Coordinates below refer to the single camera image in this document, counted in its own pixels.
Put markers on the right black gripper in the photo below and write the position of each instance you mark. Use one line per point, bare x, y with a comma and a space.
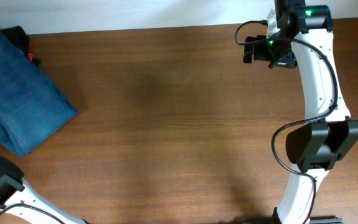
289, 62

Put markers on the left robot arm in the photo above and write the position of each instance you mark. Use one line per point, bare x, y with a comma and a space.
18, 198

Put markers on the black folded garment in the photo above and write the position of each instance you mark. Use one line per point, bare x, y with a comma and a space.
14, 37

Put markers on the blue denim jeans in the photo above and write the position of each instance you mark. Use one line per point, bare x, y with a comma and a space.
32, 108

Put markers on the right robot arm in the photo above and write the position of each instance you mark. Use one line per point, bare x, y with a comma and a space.
301, 36

